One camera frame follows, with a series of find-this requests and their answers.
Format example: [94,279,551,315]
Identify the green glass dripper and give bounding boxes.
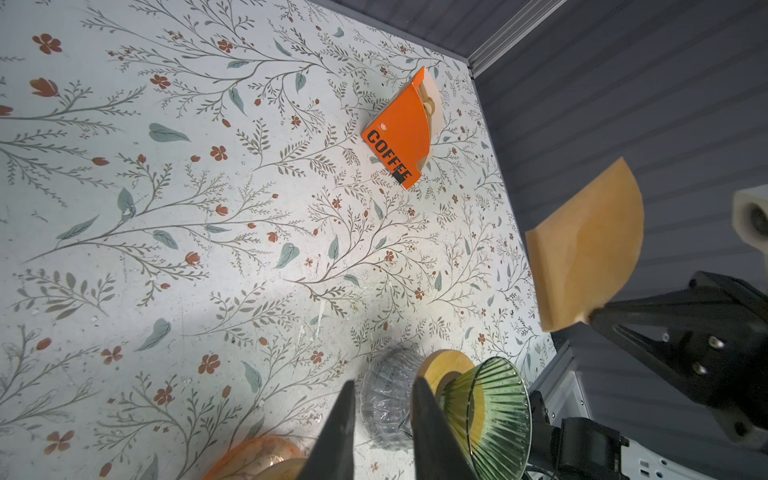
[439,357,532,479]

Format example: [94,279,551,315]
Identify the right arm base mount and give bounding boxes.
[524,390,707,480]

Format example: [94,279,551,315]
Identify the orange coffee filter box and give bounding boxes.
[361,68,444,190]

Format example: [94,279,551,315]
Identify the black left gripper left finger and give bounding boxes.
[297,380,356,480]

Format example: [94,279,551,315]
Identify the grey glass carafe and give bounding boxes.
[360,347,425,451]

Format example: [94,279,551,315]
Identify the orange glass carafe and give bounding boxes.
[203,436,304,480]

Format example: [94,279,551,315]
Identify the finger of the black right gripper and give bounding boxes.
[589,271,767,447]

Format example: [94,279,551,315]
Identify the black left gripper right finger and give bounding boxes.
[411,377,476,480]

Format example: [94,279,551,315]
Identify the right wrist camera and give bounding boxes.
[732,184,768,255]

